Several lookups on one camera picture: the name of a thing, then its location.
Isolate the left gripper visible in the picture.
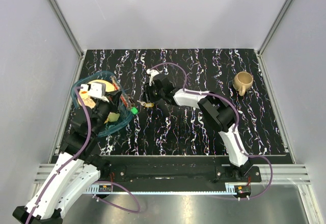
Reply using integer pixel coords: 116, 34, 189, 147
92, 90, 122, 136

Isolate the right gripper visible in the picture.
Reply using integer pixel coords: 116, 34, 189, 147
141, 82, 165, 104

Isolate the silver key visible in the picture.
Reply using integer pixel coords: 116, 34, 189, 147
138, 100, 146, 106

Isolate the metal key holder red handle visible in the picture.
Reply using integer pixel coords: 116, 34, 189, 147
110, 75, 134, 110

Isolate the green key tag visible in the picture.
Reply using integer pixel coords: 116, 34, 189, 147
130, 107, 138, 115

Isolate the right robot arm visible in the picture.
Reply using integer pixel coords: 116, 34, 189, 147
143, 75, 252, 182

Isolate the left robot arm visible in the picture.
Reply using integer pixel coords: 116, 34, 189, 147
12, 92, 121, 223

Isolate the yellow-green mug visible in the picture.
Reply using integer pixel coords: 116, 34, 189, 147
105, 113, 120, 123

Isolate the painted round plate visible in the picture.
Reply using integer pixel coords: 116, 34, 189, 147
79, 79, 115, 108

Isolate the teal plastic container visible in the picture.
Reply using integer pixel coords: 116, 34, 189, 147
70, 70, 134, 138

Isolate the black base bar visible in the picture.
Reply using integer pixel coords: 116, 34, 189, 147
87, 155, 262, 183

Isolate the beige ceramic mug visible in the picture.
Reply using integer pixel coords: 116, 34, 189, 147
233, 71, 254, 96

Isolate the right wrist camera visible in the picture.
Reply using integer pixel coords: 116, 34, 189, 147
146, 69, 160, 86

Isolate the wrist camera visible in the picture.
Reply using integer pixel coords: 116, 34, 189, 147
80, 82, 109, 102
146, 69, 160, 86

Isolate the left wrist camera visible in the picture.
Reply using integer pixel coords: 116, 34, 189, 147
80, 82, 109, 102

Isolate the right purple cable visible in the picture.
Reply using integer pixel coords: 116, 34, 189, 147
150, 62, 274, 201

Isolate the purple cable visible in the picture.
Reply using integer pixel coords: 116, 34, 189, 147
150, 62, 274, 201
25, 86, 141, 224

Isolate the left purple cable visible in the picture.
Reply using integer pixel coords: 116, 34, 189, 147
25, 86, 141, 224

